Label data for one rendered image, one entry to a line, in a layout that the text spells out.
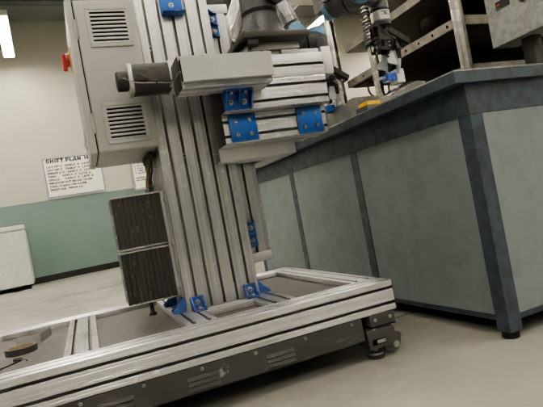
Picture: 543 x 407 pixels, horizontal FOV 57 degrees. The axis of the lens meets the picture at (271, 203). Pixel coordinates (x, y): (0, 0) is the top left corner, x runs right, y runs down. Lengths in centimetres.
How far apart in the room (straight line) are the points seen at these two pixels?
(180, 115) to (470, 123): 90
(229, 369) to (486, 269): 81
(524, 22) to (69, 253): 764
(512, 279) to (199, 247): 96
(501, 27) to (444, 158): 116
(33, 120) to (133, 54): 753
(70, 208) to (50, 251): 76
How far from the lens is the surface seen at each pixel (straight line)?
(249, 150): 166
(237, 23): 233
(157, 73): 154
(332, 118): 226
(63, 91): 930
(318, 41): 230
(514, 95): 174
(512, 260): 165
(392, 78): 208
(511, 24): 269
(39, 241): 891
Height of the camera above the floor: 50
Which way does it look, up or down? 1 degrees up
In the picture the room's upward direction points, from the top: 10 degrees counter-clockwise
